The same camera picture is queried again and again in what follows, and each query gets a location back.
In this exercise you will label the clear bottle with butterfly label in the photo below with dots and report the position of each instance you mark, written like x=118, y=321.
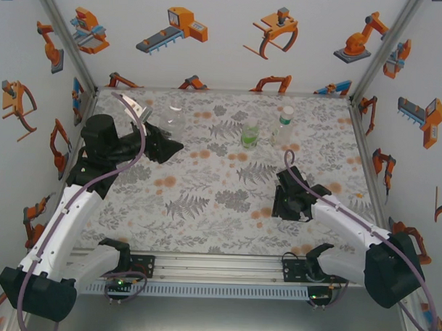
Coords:
x=282, y=133

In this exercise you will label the clear cup with green liquid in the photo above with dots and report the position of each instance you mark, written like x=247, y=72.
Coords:
x=250, y=137

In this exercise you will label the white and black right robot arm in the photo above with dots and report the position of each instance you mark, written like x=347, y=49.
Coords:
x=349, y=221

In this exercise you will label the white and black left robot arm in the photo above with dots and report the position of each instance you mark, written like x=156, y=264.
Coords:
x=55, y=232

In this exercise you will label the floral fern print tablecloth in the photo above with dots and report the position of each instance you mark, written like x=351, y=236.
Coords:
x=219, y=227

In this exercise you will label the small circuit board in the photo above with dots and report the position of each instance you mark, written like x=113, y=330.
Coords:
x=318, y=296
x=117, y=283

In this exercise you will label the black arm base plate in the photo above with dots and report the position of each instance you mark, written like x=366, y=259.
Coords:
x=291, y=273
x=145, y=266

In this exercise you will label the aluminium frame post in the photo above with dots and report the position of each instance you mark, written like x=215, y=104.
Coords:
x=67, y=40
x=385, y=51

